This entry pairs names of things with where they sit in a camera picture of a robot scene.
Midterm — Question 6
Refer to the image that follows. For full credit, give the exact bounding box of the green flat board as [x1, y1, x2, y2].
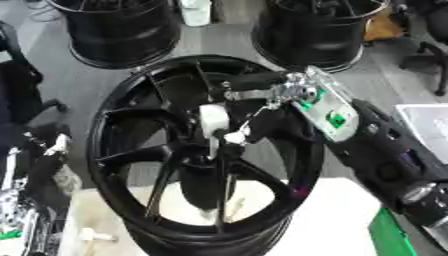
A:
[367, 206, 420, 256]

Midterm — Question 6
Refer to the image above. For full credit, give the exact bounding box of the brown bag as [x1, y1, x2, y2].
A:
[362, 9, 408, 43]

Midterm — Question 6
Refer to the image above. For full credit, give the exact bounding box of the black office chair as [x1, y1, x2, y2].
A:
[397, 0, 448, 98]
[0, 20, 70, 126]

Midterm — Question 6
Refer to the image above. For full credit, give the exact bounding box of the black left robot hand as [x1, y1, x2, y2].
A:
[22, 123, 76, 205]

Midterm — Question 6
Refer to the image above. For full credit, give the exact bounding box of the white flat panel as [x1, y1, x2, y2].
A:
[395, 103, 448, 155]

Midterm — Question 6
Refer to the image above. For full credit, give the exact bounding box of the black spoked wheel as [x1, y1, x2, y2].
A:
[85, 54, 328, 256]

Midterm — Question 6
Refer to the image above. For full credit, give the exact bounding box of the black wheel rim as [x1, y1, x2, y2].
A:
[250, 0, 392, 73]
[43, 0, 184, 70]

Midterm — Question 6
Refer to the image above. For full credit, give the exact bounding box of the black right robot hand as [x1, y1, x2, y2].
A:
[204, 70, 312, 147]

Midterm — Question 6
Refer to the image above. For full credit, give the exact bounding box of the white pin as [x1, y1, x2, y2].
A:
[197, 103, 231, 160]
[77, 227, 121, 243]

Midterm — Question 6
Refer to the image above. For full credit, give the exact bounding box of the white container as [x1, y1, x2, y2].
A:
[178, 0, 214, 27]

